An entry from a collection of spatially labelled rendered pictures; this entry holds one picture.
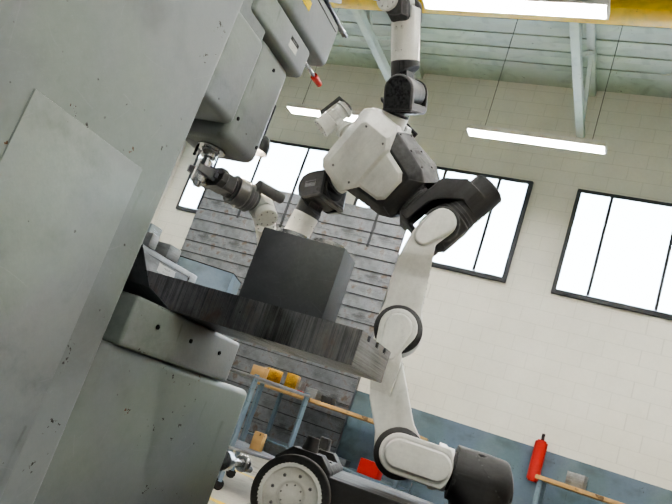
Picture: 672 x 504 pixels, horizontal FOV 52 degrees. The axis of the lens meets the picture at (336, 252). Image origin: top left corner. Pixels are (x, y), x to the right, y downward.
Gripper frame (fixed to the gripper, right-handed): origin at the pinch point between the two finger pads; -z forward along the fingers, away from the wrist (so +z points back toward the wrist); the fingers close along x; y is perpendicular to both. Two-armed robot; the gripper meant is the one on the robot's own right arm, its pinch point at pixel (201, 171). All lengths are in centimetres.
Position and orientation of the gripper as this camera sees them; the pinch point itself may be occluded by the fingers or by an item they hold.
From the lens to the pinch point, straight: 198.8
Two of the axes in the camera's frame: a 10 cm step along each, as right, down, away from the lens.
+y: -3.1, 9.2, -2.2
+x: 6.6, 0.4, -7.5
